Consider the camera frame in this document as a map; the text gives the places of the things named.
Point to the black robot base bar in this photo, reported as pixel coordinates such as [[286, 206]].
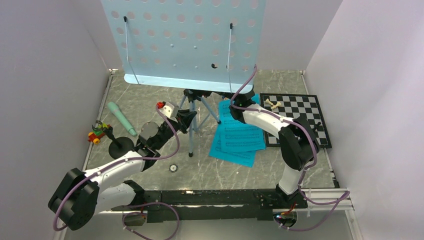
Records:
[[260, 204]]

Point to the mint green toy microphone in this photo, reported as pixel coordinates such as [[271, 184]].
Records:
[[116, 111]]

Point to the teal sheet music page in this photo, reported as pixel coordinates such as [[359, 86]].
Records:
[[245, 158], [238, 137]]

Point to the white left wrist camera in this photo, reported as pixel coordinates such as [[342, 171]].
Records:
[[168, 109]]

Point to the black microphone desk stand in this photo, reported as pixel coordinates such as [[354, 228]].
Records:
[[119, 146]]

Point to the cream chess piece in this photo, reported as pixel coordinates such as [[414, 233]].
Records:
[[267, 101], [276, 105]]

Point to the black chess piece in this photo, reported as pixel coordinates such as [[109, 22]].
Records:
[[317, 125]]

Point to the light blue music stand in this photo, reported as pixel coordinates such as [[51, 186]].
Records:
[[209, 45]]

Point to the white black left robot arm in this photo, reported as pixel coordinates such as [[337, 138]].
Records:
[[82, 194]]

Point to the red green brick toy car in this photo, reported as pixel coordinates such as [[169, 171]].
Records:
[[97, 133]]

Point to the black white chessboard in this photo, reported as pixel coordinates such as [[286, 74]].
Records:
[[300, 105]]

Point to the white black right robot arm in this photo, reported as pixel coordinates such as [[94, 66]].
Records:
[[297, 140]]

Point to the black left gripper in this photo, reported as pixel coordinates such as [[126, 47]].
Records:
[[184, 118]]

